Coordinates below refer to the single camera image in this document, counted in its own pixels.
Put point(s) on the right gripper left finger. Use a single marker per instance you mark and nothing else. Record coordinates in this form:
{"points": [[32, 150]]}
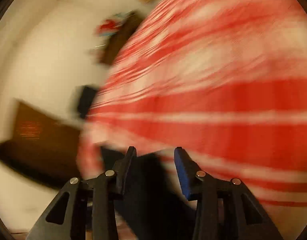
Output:
{"points": [[66, 215]]}

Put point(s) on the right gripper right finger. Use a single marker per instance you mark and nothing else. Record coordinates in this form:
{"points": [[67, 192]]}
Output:
{"points": [[225, 209]]}

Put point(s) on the black pants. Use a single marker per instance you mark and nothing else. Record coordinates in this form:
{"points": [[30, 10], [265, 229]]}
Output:
{"points": [[150, 209]]}

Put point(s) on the dark wooden cabinet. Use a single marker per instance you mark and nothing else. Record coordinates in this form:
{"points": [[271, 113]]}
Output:
{"points": [[41, 148]]}

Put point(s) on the black chair with clothes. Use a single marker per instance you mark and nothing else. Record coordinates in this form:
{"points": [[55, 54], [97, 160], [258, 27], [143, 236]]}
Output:
{"points": [[85, 97]]}

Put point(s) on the red plaid bed cover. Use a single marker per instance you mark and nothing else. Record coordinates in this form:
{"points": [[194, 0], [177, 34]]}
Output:
{"points": [[224, 79]]}

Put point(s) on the brown wooden dresser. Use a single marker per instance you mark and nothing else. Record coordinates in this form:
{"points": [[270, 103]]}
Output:
{"points": [[109, 46]]}

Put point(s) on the red gift bag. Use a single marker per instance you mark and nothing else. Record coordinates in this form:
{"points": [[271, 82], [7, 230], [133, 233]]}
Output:
{"points": [[113, 24]]}

